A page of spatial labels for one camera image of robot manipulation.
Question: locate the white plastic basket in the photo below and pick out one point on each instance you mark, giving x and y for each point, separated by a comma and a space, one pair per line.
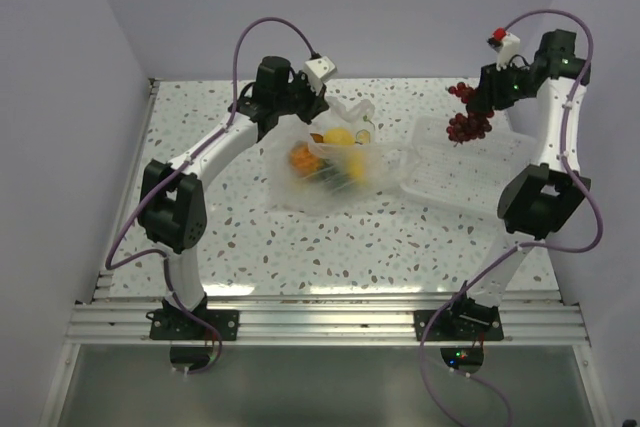
464, 178

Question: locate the yellow fake pear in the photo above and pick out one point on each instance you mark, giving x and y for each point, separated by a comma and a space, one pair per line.
338, 136

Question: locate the red fake grapes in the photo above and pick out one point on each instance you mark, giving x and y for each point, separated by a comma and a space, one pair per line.
468, 126

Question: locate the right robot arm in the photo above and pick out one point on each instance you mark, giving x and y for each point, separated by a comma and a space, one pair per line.
543, 196

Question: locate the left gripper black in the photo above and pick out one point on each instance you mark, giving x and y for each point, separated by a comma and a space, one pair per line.
316, 103

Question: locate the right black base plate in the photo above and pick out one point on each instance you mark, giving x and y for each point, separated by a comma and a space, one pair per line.
457, 324

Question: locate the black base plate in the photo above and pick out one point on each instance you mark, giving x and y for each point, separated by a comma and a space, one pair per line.
457, 324
173, 324

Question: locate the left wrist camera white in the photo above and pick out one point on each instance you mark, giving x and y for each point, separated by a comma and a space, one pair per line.
318, 71

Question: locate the yellow fake mango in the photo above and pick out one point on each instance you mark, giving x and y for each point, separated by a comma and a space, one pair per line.
356, 165

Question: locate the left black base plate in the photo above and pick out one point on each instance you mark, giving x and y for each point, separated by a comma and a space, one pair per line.
173, 324

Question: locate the clear printed plastic bag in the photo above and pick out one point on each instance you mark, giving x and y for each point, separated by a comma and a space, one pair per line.
331, 188

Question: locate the brown fake kiwi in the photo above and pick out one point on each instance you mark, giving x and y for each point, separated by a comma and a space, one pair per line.
316, 138

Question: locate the orange fake pineapple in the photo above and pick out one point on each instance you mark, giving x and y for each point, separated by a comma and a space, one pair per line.
303, 162

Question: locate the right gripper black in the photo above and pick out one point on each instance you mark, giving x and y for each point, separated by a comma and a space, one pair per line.
488, 96

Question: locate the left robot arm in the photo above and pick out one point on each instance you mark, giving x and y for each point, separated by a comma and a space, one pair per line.
173, 209

